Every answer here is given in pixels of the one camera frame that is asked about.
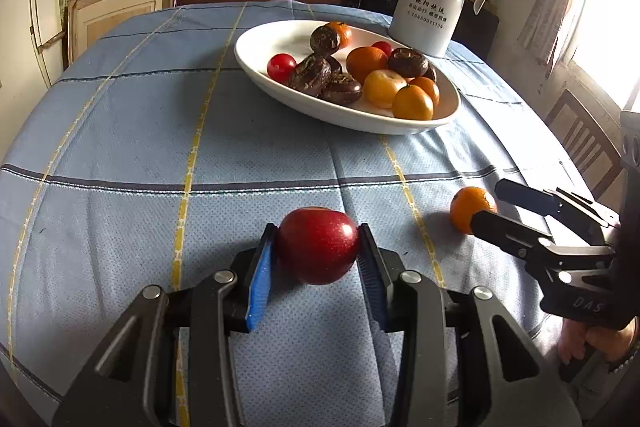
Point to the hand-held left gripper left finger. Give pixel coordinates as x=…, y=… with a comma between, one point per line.
x=260, y=292

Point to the bright window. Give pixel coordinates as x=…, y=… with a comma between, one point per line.
x=615, y=17

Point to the wooden chair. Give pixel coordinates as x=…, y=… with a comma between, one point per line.
x=592, y=119

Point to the person's right hand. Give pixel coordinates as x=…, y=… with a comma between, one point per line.
x=575, y=339

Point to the small red plum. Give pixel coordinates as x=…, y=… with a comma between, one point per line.
x=281, y=67
x=382, y=48

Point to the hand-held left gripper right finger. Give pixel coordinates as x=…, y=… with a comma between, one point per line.
x=370, y=277

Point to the small mandarin orange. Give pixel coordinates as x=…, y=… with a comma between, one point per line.
x=430, y=88
x=412, y=103
x=383, y=88
x=467, y=207
x=344, y=34

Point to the large mandarin orange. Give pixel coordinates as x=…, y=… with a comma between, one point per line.
x=365, y=63

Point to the dark purple passion fruit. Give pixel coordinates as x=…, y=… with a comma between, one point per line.
x=325, y=40
x=431, y=73
x=309, y=75
x=341, y=90
x=336, y=66
x=407, y=63

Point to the blue checked tablecloth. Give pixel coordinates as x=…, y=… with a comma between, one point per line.
x=125, y=132

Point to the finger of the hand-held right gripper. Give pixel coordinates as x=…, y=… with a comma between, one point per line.
x=505, y=229
x=525, y=199

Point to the light wooden framed panel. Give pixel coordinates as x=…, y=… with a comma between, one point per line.
x=115, y=22

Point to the white door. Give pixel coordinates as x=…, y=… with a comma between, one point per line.
x=30, y=32

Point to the red apple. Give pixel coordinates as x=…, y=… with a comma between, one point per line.
x=317, y=244

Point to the white oval plate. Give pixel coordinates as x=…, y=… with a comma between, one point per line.
x=270, y=37

